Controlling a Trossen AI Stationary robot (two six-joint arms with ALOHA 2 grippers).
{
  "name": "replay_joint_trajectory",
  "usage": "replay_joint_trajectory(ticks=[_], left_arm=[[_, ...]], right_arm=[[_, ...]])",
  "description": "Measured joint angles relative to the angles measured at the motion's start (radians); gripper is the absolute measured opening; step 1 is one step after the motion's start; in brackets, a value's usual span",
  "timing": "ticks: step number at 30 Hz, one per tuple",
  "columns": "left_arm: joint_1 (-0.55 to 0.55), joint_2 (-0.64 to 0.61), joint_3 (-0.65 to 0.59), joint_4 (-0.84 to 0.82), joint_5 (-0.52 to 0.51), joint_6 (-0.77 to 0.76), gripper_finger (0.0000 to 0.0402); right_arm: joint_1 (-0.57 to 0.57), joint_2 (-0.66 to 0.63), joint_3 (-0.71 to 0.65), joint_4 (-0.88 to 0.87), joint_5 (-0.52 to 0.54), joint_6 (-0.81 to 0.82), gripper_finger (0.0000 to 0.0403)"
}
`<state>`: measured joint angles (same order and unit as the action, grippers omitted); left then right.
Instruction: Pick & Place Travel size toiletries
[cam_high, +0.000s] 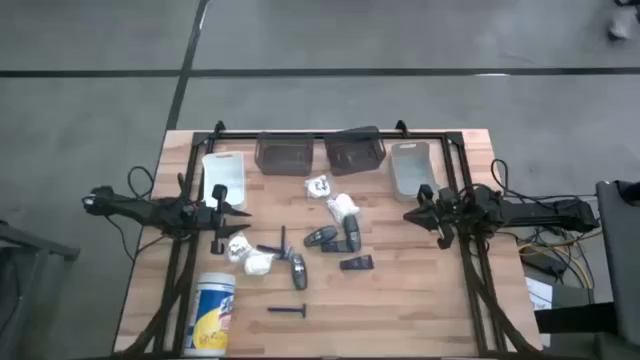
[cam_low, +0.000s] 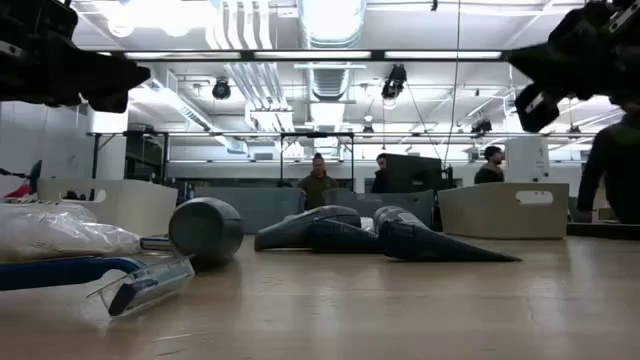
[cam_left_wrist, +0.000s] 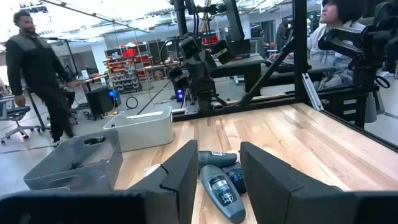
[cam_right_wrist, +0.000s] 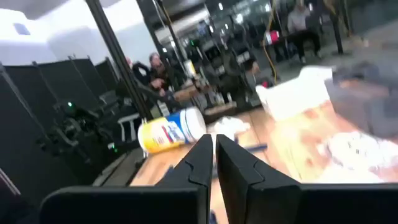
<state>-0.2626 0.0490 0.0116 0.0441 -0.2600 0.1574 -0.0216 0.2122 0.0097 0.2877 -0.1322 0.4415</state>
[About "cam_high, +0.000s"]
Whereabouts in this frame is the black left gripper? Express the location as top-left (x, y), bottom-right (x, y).
top-left (187, 183), bottom-right (253, 256)

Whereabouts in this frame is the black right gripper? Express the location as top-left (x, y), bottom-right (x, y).
top-left (402, 183), bottom-right (460, 251)

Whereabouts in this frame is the white packet with black print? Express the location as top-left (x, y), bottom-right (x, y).
top-left (224, 233), bottom-right (254, 265)
top-left (304, 174), bottom-right (332, 201)

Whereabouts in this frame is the light grey plastic bin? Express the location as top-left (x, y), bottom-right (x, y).
top-left (388, 141), bottom-right (442, 203)

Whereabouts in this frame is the white plastic bin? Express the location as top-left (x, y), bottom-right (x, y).
top-left (201, 150), bottom-right (249, 212)

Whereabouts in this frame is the smoked transparent rectangular bin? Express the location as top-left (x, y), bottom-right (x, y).
top-left (253, 132), bottom-right (315, 177)

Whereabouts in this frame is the smoked transparent tilted bin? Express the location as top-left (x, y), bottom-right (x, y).
top-left (323, 125), bottom-right (387, 177)

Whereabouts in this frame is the disinfecting wipes canister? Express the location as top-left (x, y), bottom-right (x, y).
top-left (183, 271), bottom-right (237, 358)

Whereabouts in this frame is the black power adapter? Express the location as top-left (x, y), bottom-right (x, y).
top-left (519, 249), bottom-right (569, 279)

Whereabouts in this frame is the white paper sheet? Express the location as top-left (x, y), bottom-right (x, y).
top-left (524, 276), bottom-right (554, 311)

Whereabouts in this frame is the grey metal furniture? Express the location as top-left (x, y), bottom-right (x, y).
top-left (0, 219), bottom-right (81, 360)

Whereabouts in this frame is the dark grey cabinet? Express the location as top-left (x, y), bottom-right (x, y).
top-left (594, 179), bottom-right (640, 360)

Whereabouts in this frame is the person's foot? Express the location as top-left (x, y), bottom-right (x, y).
top-left (607, 0), bottom-right (640, 41)

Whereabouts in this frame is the black metal table frame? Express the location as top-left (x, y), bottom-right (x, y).
top-left (112, 119), bottom-right (544, 359)

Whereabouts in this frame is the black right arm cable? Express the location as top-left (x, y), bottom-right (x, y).
top-left (491, 158), bottom-right (596, 206)

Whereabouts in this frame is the yellow floor cable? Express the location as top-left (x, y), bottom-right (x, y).
top-left (517, 229), bottom-right (596, 291)

